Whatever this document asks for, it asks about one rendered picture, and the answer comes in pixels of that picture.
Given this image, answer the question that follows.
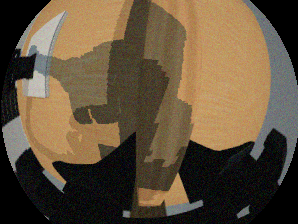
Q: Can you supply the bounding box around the brown wooden post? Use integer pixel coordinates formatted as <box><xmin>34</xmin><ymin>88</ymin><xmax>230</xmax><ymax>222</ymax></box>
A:
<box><xmin>129</xmin><ymin>183</ymin><xmax>166</xmax><ymax>218</ymax></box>

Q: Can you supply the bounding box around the long wooden board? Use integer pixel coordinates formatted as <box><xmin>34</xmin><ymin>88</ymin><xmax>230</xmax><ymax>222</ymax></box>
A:
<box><xmin>136</xmin><ymin>0</ymin><xmax>202</xmax><ymax>208</ymax></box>

